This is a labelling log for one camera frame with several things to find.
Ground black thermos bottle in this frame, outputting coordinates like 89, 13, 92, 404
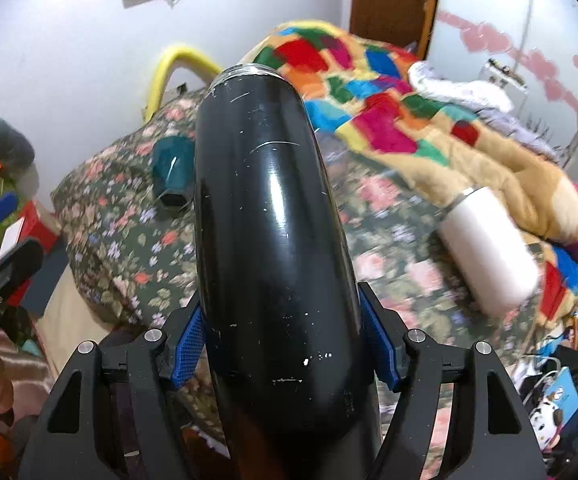
193, 64, 380, 479

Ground white thermos cup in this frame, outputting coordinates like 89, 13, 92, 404
438, 188, 540, 318

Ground dark green faceted cup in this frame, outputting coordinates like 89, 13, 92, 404
151, 136, 195, 210

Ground red paper bag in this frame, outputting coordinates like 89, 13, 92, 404
0, 200, 60, 307

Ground floral bed sheet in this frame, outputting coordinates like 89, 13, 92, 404
52, 91, 538, 367

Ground white grey crumpled cloth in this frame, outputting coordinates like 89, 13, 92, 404
407, 61, 559, 162

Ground small white cabinet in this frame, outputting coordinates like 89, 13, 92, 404
479, 58, 528, 112

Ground colourful patchwork blanket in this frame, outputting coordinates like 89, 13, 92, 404
244, 21, 578, 326

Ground frosted sliding wardrobe doors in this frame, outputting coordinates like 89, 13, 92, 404
427, 0, 578, 148

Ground brown wooden door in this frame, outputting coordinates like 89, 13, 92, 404
350, 0, 438, 58

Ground yellow foam padded rail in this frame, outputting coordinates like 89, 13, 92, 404
142, 44, 223, 124

